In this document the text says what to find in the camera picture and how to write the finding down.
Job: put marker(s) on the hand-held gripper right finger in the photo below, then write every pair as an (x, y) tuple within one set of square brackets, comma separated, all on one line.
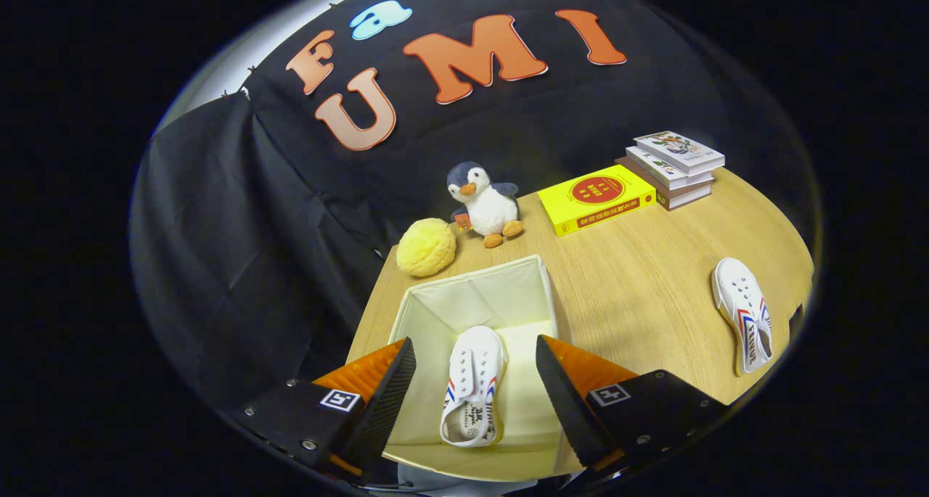
[(570, 410)]

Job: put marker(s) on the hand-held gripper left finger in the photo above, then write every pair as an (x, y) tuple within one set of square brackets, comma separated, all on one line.
[(385, 413)]

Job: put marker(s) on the white canvas shoe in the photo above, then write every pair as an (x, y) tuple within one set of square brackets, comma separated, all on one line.
[(475, 366), (737, 294)]

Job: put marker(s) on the beige fabric storage box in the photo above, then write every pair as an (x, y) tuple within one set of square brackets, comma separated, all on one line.
[(479, 294)]

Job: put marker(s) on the yellow plush ball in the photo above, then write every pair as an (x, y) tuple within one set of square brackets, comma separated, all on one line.
[(426, 249)]

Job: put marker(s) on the plush penguin toy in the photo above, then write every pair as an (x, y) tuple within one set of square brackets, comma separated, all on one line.
[(490, 207)]

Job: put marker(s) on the yellow book with red circle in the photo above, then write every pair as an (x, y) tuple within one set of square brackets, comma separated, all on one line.
[(595, 192)]

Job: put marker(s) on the brown cover book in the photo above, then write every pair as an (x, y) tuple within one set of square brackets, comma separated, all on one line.
[(686, 198)]

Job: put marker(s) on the white illustrated book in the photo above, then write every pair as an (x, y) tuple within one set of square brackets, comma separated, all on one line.
[(678, 149)]

